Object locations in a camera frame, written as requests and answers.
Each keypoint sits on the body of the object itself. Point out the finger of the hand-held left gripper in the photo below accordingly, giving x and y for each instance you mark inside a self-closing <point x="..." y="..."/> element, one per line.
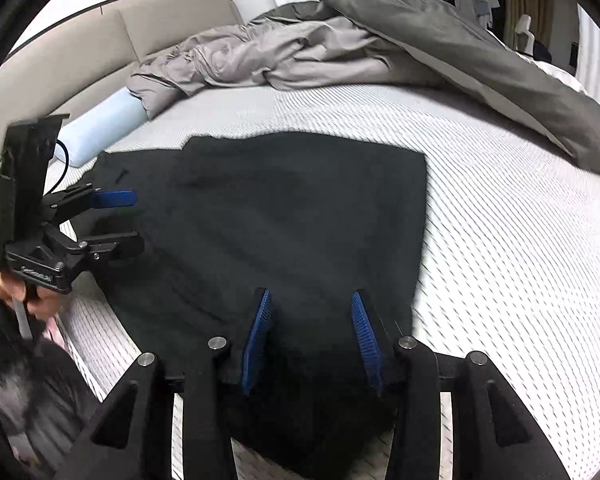
<point x="115" y="247"/>
<point x="115" y="198"/>

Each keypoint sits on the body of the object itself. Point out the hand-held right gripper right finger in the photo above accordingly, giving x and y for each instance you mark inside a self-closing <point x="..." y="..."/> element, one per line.
<point x="369" y="345"/>

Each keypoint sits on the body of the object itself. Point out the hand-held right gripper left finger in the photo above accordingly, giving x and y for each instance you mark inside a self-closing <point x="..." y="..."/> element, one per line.
<point x="254" y="345"/>

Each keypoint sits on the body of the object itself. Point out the black pants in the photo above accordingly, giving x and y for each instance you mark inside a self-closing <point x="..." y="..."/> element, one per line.
<point x="280" y="230"/>

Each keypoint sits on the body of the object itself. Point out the person's left forearm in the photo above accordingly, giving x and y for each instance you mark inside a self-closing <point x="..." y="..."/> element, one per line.
<point x="30" y="385"/>

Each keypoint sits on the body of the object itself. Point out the person's left hand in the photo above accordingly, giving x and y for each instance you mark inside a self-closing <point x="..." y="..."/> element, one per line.
<point x="47" y="305"/>

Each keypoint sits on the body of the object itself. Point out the light blue bolster pillow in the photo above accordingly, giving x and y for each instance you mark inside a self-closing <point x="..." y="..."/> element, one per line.
<point x="100" y="127"/>

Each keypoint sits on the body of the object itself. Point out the beige upholstered headboard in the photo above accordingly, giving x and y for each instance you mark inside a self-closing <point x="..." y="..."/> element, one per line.
<point x="80" y="60"/>

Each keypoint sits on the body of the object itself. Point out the white patterned bed mattress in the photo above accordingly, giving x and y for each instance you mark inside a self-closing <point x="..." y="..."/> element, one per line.
<point x="505" y="240"/>

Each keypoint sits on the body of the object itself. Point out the light grey crumpled sheet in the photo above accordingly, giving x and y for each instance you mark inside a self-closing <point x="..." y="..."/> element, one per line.
<point x="280" y="55"/>

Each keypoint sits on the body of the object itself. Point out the dark grey duvet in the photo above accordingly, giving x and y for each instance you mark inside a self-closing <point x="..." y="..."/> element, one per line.
<point x="480" y="60"/>

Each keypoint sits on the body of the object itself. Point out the white grey patterned cloth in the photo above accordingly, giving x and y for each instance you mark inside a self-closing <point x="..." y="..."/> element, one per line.
<point x="545" y="67"/>

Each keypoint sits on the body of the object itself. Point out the white chair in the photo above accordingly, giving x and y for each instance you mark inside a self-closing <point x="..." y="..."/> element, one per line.
<point x="524" y="32"/>

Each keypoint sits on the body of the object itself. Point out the hanging grey clothes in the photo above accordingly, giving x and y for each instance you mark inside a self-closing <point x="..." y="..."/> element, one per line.
<point x="472" y="2"/>

